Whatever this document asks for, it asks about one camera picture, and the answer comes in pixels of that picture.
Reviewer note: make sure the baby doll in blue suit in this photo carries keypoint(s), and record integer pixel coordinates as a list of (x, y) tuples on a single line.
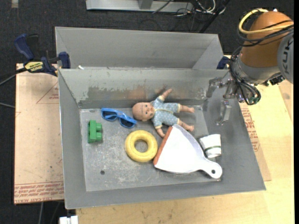
[(163, 115)]

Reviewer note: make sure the white paper cup green stripe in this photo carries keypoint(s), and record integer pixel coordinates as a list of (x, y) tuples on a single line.
[(211, 144)]

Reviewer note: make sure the blue sunglasses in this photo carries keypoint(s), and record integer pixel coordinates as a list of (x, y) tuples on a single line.
[(116, 116)]

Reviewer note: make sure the green toy brick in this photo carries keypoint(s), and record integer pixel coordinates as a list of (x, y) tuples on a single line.
[(94, 132)]

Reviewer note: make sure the grey metal bin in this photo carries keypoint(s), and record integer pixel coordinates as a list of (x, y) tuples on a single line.
[(112, 171)]

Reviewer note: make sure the brown cardboard board red print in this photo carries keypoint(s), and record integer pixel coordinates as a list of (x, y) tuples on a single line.
[(37, 125)]

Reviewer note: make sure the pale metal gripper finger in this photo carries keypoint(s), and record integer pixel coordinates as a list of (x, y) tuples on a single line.
[(224, 113), (212, 86)]

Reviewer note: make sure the black cylinder on white bracket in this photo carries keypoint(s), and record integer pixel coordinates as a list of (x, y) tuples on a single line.
[(276, 79)]

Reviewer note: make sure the white dustpan with orange edge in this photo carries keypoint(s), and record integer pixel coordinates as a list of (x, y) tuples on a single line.
[(180, 153)]

